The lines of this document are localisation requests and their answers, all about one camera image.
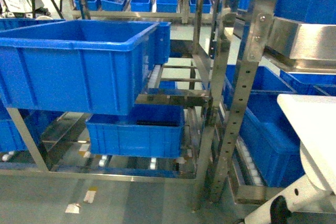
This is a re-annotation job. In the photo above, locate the blue crate right shelf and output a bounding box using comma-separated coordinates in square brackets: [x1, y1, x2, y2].
[239, 93, 304, 187]

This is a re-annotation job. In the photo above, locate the small blue plastic crate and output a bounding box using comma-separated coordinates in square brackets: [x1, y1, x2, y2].
[86, 104, 185, 158]

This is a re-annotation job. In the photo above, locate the large blue plastic crate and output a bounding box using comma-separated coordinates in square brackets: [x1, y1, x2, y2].
[1, 20, 159, 115]

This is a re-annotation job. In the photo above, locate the white robot body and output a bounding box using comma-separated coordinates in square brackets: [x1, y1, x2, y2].
[242, 94, 335, 223]

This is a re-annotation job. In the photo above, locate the steel shelf upright post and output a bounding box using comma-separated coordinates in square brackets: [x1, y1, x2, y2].
[210, 0, 277, 202]

